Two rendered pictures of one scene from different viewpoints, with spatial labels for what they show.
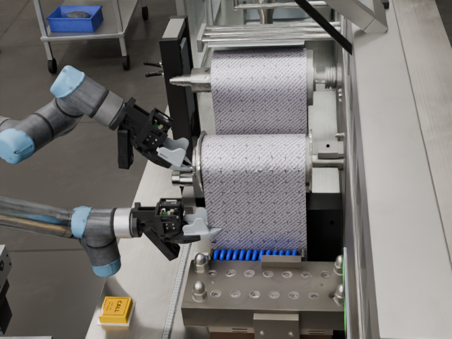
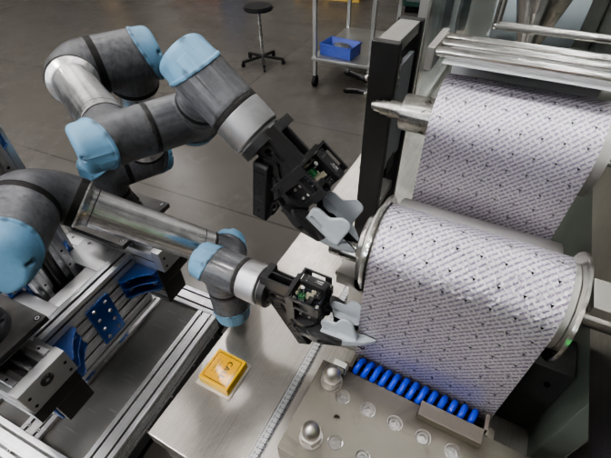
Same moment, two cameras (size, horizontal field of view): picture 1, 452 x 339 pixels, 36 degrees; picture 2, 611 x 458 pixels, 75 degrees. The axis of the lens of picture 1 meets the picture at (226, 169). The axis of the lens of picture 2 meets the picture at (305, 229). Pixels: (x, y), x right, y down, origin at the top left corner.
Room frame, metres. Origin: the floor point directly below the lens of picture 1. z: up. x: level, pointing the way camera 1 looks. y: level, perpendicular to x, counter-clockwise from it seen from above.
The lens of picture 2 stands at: (0.95, 0.02, 1.68)
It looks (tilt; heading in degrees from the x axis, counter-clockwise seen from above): 44 degrees down; 19
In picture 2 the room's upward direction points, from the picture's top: 1 degrees counter-clockwise
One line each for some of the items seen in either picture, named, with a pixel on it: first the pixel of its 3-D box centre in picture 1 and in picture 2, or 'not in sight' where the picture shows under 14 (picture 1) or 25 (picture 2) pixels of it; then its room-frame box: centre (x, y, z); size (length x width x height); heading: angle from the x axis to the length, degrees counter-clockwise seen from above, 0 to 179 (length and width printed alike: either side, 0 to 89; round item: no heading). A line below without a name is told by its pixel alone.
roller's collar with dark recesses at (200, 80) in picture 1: (204, 80); (419, 114); (1.63, 0.03, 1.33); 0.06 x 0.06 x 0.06; 81
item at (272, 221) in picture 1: (256, 223); (430, 355); (1.30, -0.06, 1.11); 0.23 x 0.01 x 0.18; 81
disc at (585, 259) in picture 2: (311, 161); (564, 305); (1.34, -0.20, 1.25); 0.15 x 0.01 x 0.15; 171
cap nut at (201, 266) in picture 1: (200, 261); (332, 374); (1.25, 0.08, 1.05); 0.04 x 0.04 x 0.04
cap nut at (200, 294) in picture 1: (199, 289); (311, 432); (1.16, 0.09, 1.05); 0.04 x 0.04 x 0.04
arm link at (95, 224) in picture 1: (96, 223); (221, 268); (1.36, 0.33, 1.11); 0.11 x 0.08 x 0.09; 81
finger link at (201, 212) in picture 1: (203, 217); (355, 313); (1.34, 0.07, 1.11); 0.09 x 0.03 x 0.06; 82
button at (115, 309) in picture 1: (116, 309); (223, 371); (1.26, 0.31, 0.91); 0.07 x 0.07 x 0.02; 81
